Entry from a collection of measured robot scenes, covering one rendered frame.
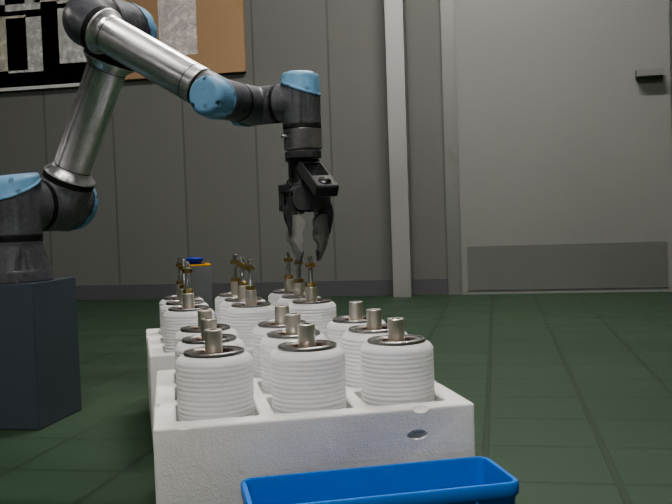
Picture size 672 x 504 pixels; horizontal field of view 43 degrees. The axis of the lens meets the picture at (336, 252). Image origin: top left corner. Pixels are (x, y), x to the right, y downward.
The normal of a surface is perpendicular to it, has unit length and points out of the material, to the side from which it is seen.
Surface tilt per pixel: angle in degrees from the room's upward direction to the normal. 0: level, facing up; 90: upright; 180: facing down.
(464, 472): 88
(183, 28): 90
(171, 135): 90
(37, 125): 90
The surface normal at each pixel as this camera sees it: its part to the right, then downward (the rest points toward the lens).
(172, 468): 0.20, 0.04
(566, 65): -0.18, 0.05
